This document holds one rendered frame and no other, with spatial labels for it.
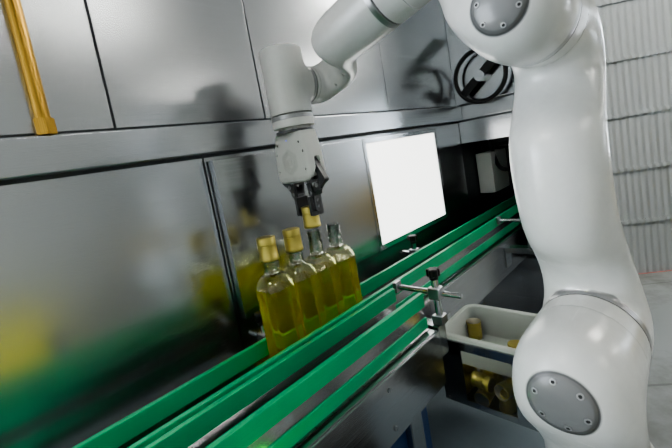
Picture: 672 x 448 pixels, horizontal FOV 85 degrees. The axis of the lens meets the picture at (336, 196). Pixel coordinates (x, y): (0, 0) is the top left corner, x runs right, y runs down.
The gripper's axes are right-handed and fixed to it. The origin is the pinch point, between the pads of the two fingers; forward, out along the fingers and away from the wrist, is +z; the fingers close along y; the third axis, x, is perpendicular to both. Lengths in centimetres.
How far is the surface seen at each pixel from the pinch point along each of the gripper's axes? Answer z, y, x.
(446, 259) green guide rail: 26, 4, 43
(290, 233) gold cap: 3.9, 1.6, -7.1
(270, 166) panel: -9.2, -11.8, 0.8
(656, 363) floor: 137, 32, 200
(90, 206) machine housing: -8.0, -14.5, -34.4
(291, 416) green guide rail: 27.0, 13.7, -22.1
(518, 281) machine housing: 55, 0, 102
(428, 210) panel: 16, -13, 64
